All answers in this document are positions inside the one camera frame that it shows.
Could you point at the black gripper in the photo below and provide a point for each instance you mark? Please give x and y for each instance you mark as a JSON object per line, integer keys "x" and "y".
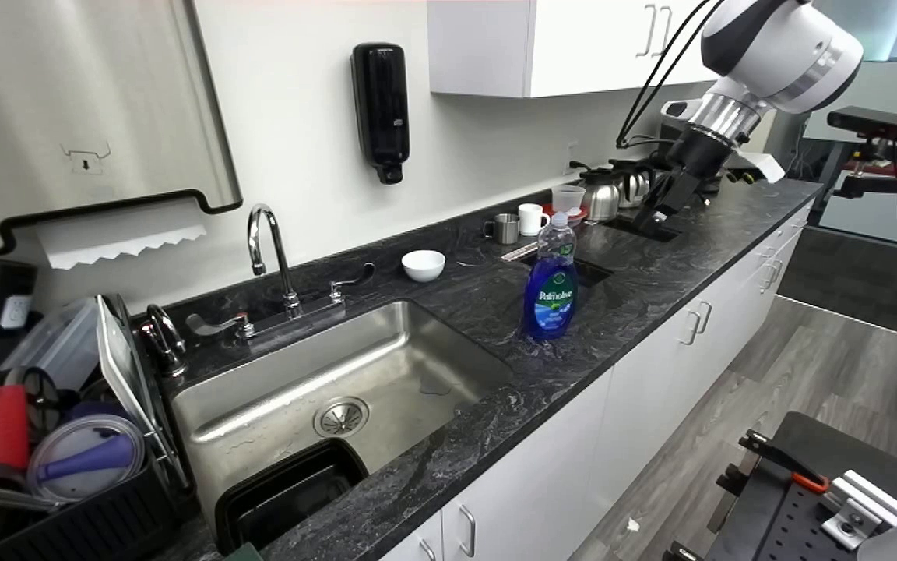
{"x": 699, "y": 159}

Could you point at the blue dish soap bottle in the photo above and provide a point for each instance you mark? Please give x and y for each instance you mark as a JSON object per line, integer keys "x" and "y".
{"x": 548, "y": 297}

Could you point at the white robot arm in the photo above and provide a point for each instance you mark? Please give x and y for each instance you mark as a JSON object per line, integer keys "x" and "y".
{"x": 791, "y": 47}

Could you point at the stainless steel sink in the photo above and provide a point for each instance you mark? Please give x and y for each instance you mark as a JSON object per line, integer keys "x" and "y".
{"x": 387, "y": 362}

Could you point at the black flat pad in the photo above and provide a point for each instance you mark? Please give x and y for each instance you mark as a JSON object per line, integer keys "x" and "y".
{"x": 637, "y": 232}

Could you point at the steel kettle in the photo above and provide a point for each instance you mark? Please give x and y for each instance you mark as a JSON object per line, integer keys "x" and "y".
{"x": 604, "y": 197}

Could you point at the clear plastic cup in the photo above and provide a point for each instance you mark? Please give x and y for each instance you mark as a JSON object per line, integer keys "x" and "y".
{"x": 568, "y": 200}

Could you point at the white mug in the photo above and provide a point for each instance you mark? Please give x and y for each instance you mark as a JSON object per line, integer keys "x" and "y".
{"x": 529, "y": 221}

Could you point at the small steel cup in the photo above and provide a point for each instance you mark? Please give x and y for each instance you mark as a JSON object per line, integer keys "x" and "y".
{"x": 510, "y": 230}

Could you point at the white upper cabinet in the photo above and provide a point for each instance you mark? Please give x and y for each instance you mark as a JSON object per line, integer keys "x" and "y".
{"x": 529, "y": 47}

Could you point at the small white bowl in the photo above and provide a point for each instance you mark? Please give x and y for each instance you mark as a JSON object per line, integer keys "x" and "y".
{"x": 424, "y": 265}

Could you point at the white lower cabinets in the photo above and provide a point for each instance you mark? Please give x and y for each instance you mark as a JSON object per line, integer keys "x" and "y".
{"x": 575, "y": 470}

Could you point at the white paper scrap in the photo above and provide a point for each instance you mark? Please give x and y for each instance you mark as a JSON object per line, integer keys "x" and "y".
{"x": 629, "y": 525}

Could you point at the black equipment cart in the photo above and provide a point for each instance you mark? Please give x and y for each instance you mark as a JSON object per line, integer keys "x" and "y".
{"x": 779, "y": 519}

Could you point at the dark faucet lever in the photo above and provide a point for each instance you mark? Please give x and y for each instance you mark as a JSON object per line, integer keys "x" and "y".
{"x": 215, "y": 328}
{"x": 351, "y": 283}

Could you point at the silver aluminium profile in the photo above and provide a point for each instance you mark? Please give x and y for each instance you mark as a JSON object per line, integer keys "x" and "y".
{"x": 864, "y": 510}

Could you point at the black plastic tray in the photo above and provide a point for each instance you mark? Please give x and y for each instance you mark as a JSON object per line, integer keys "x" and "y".
{"x": 293, "y": 501}

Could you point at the yellow green sponge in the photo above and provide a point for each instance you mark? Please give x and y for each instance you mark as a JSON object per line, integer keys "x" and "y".
{"x": 244, "y": 552}

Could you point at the white paper towel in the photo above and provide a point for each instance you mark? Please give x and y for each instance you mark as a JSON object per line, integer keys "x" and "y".
{"x": 116, "y": 243}

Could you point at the white cutting board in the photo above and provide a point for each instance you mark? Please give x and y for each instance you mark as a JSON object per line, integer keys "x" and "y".
{"x": 123, "y": 362}

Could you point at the steel paper towel dispenser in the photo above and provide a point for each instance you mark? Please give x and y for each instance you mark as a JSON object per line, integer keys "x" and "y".
{"x": 76, "y": 104}

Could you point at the clear plastic container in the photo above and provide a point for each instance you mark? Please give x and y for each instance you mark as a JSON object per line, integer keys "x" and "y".
{"x": 61, "y": 347}

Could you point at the clear lidded container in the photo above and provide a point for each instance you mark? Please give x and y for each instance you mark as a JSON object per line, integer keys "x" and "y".
{"x": 86, "y": 457}

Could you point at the black dish rack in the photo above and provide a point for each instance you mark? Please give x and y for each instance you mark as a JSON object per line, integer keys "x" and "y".
{"x": 106, "y": 530}

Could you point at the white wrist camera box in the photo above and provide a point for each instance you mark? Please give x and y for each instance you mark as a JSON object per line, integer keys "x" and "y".
{"x": 760, "y": 167}

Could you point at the black wall soap dispenser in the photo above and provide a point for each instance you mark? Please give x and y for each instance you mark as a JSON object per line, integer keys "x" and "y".
{"x": 381, "y": 104}

